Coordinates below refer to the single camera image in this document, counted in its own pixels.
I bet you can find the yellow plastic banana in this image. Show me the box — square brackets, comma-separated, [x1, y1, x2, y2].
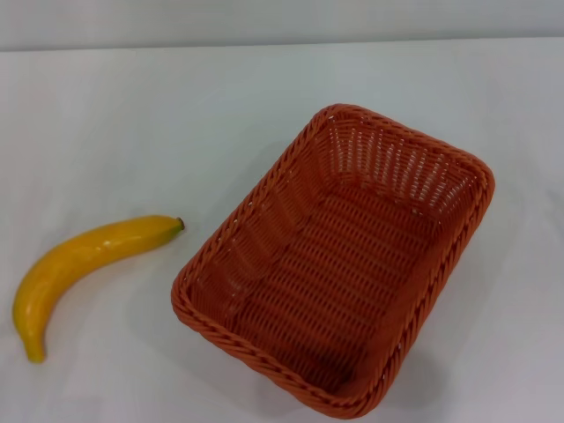
[11, 214, 186, 364]

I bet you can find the orange woven plastic basket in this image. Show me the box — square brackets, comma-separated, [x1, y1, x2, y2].
[170, 103, 499, 419]

